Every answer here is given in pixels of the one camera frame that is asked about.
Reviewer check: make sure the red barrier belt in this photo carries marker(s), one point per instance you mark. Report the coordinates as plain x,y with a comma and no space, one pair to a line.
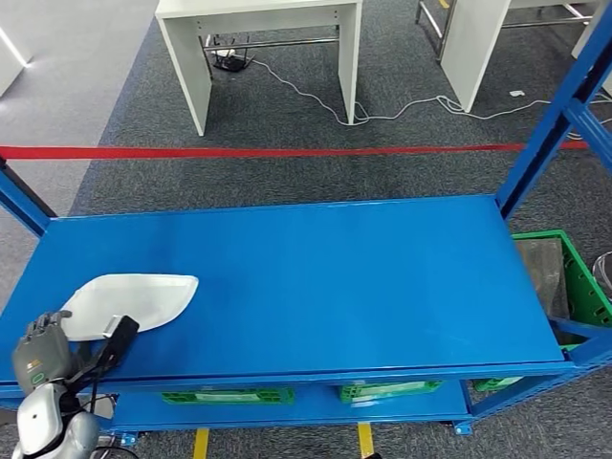
239,152

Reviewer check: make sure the black router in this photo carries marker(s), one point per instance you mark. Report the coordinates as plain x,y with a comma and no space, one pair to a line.
232,63

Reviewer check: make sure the blue metal shelf rack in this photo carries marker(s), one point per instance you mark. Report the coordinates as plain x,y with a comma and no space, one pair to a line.
306,285

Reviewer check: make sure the white curved plastic part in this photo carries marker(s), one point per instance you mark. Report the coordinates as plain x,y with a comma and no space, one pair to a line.
139,301

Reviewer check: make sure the green plastic crate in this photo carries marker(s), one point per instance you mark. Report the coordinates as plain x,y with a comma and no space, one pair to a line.
277,397
349,394
585,291

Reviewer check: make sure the black robot foot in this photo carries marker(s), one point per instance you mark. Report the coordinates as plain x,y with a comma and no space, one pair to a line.
375,456

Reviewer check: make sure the grey liner sheet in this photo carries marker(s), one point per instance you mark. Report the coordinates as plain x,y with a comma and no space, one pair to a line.
542,272

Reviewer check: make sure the chrome rimmed round base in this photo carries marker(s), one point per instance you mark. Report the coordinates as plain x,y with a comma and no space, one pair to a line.
596,273

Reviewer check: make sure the white desk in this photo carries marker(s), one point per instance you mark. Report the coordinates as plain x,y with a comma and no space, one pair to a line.
473,50
189,76

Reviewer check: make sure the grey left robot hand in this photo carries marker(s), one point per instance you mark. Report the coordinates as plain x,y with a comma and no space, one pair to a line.
41,355

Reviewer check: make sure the white power strip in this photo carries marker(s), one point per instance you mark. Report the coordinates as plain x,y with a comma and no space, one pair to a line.
227,54

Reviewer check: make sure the small white paper scrap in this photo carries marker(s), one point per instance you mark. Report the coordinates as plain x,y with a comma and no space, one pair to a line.
517,94

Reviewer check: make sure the yellow floor tape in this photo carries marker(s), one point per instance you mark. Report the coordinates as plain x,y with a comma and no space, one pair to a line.
201,443
365,440

